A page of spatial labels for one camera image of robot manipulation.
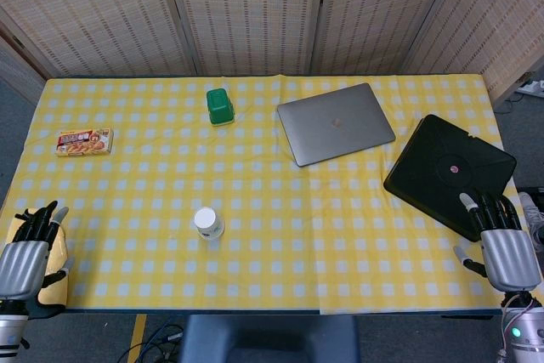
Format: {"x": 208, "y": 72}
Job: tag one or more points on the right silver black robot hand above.
{"x": 508, "y": 256}

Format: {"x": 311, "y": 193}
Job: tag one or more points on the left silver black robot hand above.
{"x": 21, "y": 261}

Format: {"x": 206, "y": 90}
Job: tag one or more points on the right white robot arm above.
{"x": 525, "y": 329}

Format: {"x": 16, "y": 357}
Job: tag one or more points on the yellow checkered tablecloth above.
{"x": 272, "y": 193}

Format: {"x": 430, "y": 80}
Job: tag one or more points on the white sneaker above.
{"x": 533, "y": 214}

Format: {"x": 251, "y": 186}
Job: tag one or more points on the black laptop sleeve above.
{"x": 442, "y": 163}

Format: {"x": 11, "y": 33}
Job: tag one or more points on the yellow curry roux box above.
{"x": 84, "y": 142}

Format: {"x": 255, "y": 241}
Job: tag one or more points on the white power strip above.
{"x": 533, "y": 86}

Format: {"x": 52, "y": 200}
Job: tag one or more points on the woven folding screen panel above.
{"x": 374, "y": 14}
{"x": 501, "y": 14}
{"x": 15, "y": 69}
{"x": 98, "y": 14}
{"x": 251, "y": 14}

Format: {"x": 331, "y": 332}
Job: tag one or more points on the grey closed laptop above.
{"x": 336, "y": 123}

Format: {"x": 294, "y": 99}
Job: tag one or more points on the green plastic container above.
{"x": 220, "y": 107}

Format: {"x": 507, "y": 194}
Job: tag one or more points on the blue chair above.
{"x": 270, "y": 339}

